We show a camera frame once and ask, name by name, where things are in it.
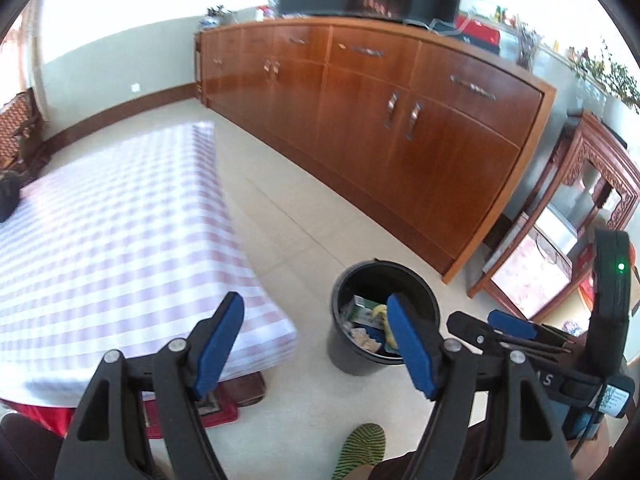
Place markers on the small potted plant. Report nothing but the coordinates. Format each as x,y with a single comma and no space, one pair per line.
219,15

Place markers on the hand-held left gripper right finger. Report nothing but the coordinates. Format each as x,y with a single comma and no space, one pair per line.
410,345

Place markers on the red box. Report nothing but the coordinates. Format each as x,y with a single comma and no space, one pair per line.
477,30

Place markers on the green cardboard box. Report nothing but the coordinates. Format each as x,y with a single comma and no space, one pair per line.
364,308

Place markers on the beige patterned curtain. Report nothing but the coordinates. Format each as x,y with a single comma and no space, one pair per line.
22,60

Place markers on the black cast iron teapot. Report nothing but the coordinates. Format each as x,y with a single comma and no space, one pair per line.
7,200

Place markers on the wooden sofa with patterned cushions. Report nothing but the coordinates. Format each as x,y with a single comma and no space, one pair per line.
20,125

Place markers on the carved wooden side table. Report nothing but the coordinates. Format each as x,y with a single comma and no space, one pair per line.
595,160

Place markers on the purple checkered tablecloth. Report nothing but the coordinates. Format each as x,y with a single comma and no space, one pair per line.
115,240

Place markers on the person's right forearm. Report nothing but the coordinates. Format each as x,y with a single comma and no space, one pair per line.
592,455

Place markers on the beige tissue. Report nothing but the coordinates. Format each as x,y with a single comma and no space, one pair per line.
367,339

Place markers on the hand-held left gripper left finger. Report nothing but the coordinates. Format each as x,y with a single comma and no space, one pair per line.
220,345

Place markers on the yellow cloth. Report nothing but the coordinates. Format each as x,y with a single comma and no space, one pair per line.
381,316

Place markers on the red patterned rug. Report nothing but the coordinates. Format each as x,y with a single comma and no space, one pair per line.
225,412

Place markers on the glass vase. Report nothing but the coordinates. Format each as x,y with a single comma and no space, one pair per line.
527,47

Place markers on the black plastic bin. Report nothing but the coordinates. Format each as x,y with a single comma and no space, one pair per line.
350,355

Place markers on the long wooden cabinet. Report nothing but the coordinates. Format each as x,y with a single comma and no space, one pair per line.
375,110

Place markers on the leafy green plant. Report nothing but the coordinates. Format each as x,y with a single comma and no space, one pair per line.
610,75

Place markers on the green striped slipper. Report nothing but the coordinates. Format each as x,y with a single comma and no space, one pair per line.
362,447

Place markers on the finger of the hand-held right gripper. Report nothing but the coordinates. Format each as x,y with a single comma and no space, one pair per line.
475,332
512,323

